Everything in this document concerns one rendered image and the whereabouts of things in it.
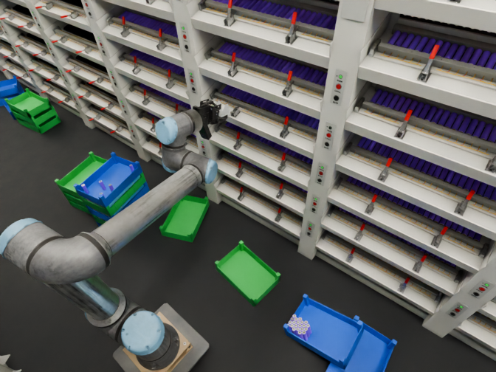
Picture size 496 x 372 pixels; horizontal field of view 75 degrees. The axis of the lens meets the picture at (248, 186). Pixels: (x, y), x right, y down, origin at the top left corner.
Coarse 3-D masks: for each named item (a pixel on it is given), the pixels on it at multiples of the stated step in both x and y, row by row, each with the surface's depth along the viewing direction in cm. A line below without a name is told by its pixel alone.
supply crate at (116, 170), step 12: (108, 168) 190; (120, 168) 190; (84, 180) 177; (96, 180) 183; (108, 180) 183; (120, 180) 183; (132, 180) 182; (84, 192) 177; (96, 192) 177; (108, 192) 177; (120, 192) 176; (108, 204) 171
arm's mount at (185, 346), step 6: (162, 318) 149; (180, 336) 144; (180, 342) 142; (186, 342) 142; (180, 348) 141; (186, 348) 141; (126, 354) 140; (132, 354) 140; (180, 354) 140; (132, 360) 138; (174, 360) 138; (180, 360) 142; (138, 366) 137; (168, 366) 137; (174, 366) 140
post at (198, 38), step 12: (180, 12) 127; (192, 24) 128; (180, 36) 136; (192, 36) 132; (204, 36) 137; (180, 48) 140; (192, 48) 136; (192, 60) 140; (204, 84) 150; (192, 96) 156; (192, 108) 163; (216, 180) 196; (216, 192) 203
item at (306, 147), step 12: (216, 84) 156; (204, 96) 153; (240, 108) 150; (228, 120) 152; (240, 120) 146; (252, 120) 145; (252, 132) 147; (264, 132) 140; (276, 132) 139; (300, 132) 136; (288, 144) 136; (300, 144) 133; (312, 144) 132; (312, 156) 132
